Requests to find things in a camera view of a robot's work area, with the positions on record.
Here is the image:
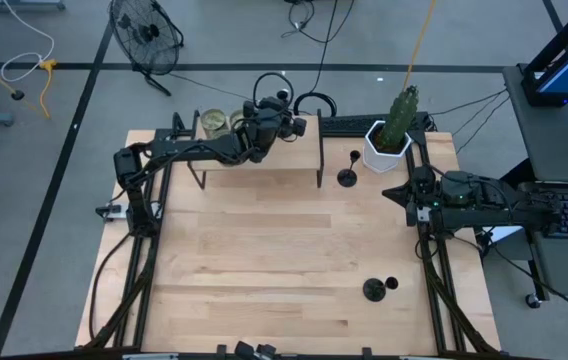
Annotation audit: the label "tangled black floor cable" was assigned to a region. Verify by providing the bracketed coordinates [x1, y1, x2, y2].
[281, 0, 356, 45]

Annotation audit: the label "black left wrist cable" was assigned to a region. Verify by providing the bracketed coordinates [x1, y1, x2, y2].
[252, 72, 295, 109]

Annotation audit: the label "white hexagonal plant pot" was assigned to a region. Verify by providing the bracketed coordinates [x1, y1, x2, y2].
[362, 119, 414, 175]

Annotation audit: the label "white floor cable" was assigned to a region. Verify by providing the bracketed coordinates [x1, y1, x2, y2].
[0, 0, 57, 84]

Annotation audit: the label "green cactus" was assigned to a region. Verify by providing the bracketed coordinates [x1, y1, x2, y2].
[379, 84, 421, 151]

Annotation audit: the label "long black floor cable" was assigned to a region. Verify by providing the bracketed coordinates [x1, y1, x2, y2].
[308, 0, 340, 94]

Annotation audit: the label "black handheld device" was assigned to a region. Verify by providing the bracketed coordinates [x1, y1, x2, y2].
[233, 340, 278, 360]

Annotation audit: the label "black aluminium frame rails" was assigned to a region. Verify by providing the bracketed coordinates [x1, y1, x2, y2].
[402, 112, 503, 356]
[82, 110, 200, 351]

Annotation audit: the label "glass jar candle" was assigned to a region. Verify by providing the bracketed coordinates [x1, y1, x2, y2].
[228, 109, 248, 132]
[199, 108, 229, 140]

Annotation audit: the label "black floor fan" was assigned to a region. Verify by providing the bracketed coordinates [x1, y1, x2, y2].
[108, 0, 185, 97]

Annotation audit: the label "wooden shelf riser black legs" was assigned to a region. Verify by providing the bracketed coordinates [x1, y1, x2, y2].
[187, 108, 326, 190]

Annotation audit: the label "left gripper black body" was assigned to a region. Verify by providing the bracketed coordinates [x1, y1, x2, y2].
[241, 96, 295, 165]

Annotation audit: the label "yellow floor cable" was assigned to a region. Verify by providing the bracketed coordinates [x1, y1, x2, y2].
[37, 58, 60, 120]

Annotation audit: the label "black cable beside frame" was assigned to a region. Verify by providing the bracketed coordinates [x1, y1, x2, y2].
[87, 232, 135, 341]

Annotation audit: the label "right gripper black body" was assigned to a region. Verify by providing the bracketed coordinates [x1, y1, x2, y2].
[406, 164, 440, 209]

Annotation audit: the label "grey desk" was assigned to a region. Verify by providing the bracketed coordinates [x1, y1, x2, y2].
[502, 63, 568, 184]

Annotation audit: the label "small white box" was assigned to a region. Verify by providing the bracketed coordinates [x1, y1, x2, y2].
[94, 201, 130, 223]

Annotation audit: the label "black desk cable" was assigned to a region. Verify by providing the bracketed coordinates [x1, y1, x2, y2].
[452, 92, 511, 154]
[428, 88, 509, 117]

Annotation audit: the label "coiled black cable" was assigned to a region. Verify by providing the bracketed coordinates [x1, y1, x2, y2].
[292, 91, 338, 119]

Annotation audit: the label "grey metal floor base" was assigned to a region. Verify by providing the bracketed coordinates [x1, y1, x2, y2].
[0, 0, 67, 12]

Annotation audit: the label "black keyboard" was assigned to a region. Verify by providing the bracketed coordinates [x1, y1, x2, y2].
[319, 113, 431, 139]

